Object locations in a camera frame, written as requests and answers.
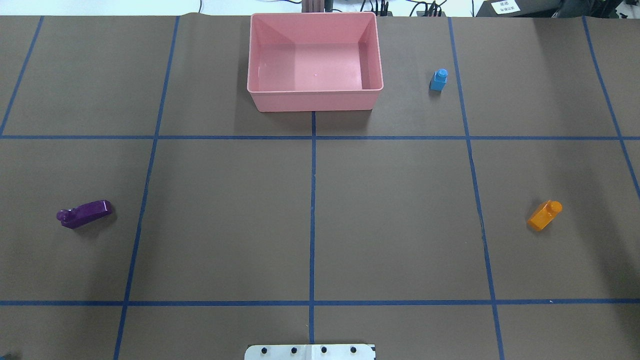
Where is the orange block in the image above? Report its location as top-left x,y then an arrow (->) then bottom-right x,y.
526,200 -> 563,231

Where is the purple block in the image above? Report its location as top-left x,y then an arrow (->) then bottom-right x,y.
55,200 -> 114,229

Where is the pink plastic box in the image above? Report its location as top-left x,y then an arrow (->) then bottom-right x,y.
246,11 -> 384,112

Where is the dark box with label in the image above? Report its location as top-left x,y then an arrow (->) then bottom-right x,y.
475,0 -> 566,18

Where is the small blue block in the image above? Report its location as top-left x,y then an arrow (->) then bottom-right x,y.
429,68 -> 449,92

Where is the white metal base plate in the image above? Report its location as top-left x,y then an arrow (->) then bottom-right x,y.
244,343 -> 377,360

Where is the aluminium frame post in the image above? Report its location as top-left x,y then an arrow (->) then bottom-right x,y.
301,0 -> 325,13

